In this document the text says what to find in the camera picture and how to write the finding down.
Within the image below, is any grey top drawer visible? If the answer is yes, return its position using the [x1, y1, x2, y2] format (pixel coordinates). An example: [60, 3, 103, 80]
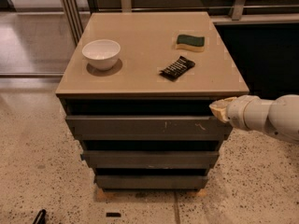
[65, 116, 232, 141]

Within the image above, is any grey drawer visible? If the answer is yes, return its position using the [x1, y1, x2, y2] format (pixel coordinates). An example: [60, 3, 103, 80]
[95, 175, 208, 189]
[65, 116, 232, 141]
[82, 150, 219, 169]

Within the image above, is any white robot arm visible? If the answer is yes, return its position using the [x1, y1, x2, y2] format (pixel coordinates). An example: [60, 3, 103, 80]
[209, 94, 299, 144]

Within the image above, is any grey drawer cabinet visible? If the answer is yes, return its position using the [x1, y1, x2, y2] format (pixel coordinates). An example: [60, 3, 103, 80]
[55, 11, 250, 192]

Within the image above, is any grey bottom drawer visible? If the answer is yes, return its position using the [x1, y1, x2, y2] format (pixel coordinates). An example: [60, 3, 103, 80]
[95, 175, 208, 189]

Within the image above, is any grey middle drawer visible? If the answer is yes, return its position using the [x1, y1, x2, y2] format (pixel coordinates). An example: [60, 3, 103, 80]
[82, 150, 219, 169]

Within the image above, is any black snack bar wrapper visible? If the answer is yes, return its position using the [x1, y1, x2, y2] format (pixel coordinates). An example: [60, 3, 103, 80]
[160, 56, 195, 81]

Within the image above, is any green yellow sponge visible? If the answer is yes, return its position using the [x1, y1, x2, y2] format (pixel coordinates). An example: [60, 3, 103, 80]
[176, 35, 205, 52]

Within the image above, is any metal railing shelf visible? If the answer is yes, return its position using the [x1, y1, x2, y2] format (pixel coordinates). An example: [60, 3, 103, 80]
[88, 0, 299, 25]

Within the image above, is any white ceramic bowl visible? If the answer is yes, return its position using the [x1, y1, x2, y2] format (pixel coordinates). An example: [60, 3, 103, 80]
[82, 39, 121, 71]

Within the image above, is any black object on floor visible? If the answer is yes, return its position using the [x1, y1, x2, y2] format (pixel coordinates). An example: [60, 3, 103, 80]
[33, 209, 47, 224]

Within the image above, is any metal frame post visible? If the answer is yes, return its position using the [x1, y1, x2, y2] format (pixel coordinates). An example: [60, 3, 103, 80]
[61, 0, 83, 45]

